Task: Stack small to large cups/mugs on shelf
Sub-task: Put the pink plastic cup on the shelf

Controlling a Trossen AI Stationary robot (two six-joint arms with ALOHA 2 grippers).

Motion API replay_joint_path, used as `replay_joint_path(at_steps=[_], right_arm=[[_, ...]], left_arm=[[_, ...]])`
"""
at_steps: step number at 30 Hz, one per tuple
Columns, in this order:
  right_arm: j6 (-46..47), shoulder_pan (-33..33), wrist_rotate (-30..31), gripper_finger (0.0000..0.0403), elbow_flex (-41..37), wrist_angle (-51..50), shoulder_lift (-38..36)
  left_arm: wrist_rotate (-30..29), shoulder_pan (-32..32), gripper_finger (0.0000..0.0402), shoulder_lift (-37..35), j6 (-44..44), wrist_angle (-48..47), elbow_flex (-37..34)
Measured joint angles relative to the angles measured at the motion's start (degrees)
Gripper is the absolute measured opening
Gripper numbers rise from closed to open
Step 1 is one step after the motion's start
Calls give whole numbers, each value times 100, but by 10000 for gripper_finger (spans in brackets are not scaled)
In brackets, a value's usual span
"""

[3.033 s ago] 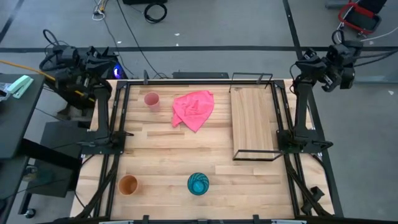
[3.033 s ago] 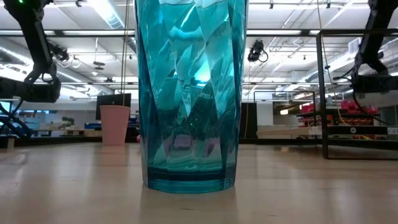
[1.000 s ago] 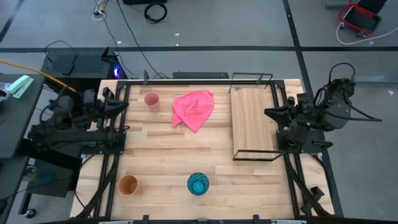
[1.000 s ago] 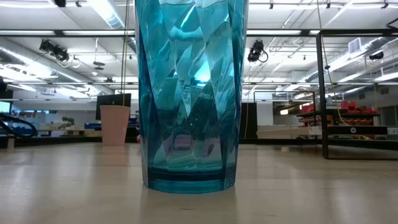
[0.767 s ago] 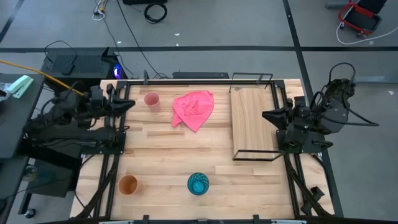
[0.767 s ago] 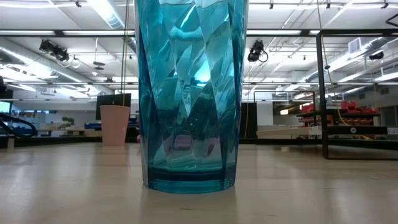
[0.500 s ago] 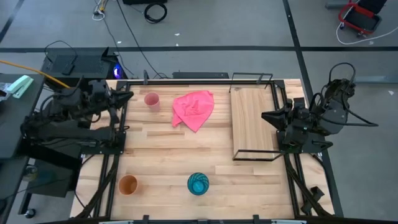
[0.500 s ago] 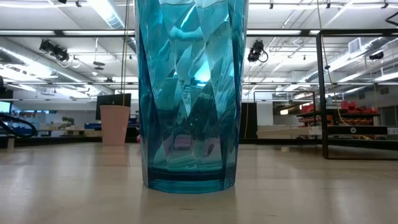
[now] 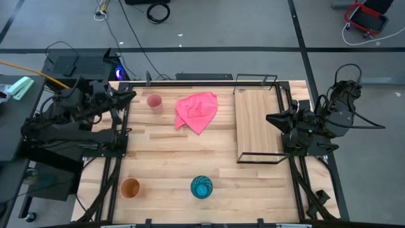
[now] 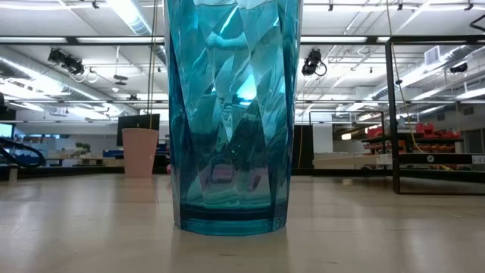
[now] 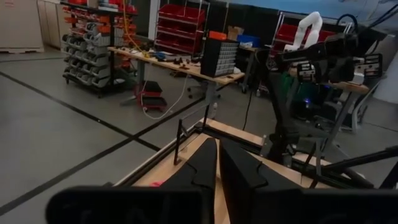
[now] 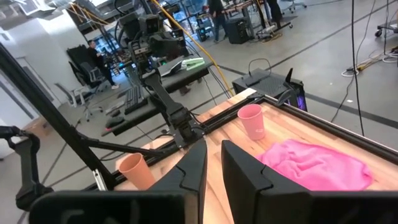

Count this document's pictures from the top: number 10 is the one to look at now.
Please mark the blue faceted plastic tumbler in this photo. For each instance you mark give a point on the blue faceted plastic tumbler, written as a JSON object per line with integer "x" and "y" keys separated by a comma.
{"x": 227, "y": 113}

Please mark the peach plastic cup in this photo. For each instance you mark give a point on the peach plastic cup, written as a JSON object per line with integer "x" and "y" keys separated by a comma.
{"x": 140, "y": 151}

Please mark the wooden shelf board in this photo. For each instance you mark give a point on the wooden shelf board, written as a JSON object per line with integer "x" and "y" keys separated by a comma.
{"x": 348, "y": 161}

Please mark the black room divider panel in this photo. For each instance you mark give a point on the black room divider panel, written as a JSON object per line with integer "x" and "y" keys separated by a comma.
{"x": 305, "y": 148}

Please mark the black computer monitor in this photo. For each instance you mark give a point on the black computer monitor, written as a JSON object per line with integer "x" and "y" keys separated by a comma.
{"x": 132, "y": 123}

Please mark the red storage bin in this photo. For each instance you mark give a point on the red storage bin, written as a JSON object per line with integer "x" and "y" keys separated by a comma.
{"x": 374, "y": 132}
{"x": 425, "y": 128}

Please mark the potted plant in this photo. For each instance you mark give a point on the potted plant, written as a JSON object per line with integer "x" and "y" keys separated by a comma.
{"x": 82, "y": 147}

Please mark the lit blue screen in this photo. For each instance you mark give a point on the lit blue screen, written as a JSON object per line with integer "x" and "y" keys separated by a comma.
{"x": 5, "y": 130}

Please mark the black ceiling camera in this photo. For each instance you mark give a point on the black ceiling camera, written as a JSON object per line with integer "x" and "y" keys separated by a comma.
{"x": 311, "y": 62}

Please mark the black aluminium rig frame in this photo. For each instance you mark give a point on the black aluminium rig frame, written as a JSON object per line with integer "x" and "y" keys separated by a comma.
{"x": 76, "y": 172}

